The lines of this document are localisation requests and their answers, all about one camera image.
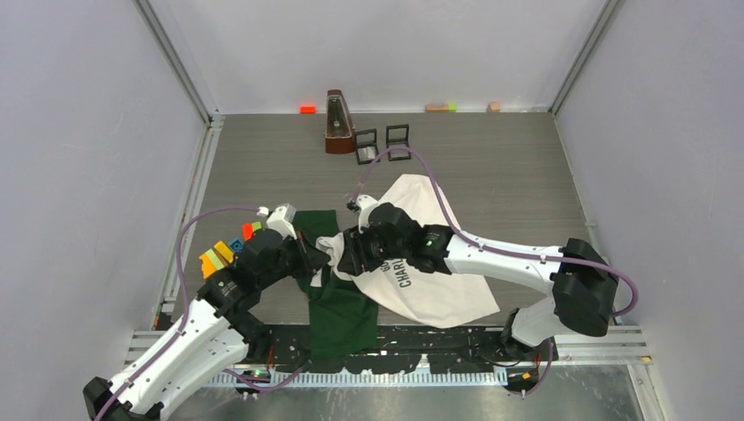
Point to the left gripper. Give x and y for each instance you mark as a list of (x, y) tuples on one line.
[(305, 255)]

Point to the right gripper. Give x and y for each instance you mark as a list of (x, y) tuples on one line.
[(353, 252)]

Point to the green and white t-shirt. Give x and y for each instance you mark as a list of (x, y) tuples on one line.
[(343, 313)]

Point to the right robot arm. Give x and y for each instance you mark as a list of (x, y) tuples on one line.
[(578, 285)]

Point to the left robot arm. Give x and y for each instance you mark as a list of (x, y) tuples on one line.
[(215, 332)]

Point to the black box with blue brooch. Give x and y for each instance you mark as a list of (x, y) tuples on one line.
[(365, 146)]

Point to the black box with gold brooch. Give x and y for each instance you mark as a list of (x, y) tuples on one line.
[(397, 141)]

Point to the red wooden block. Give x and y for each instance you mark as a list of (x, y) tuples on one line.
[(247, 231)]

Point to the pile of colourful toy bricks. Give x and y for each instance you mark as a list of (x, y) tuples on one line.
[(219, 256)]

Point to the brown wooden metronome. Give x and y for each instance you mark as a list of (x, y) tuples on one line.
[(339, 128)]

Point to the tan and green block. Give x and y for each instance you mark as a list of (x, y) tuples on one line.
[(440, 107)]

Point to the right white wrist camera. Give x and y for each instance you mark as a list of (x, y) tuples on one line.
[(362, 206)]

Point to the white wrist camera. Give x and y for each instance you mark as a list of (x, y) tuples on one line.
[(362, 206), (280, 219)]

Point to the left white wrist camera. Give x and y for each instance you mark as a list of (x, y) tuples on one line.
[(280, 219)]

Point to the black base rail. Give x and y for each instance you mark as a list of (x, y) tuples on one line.
[(396, 349)]

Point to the red block at wall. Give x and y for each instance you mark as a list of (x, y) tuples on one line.
[(308, 109)]

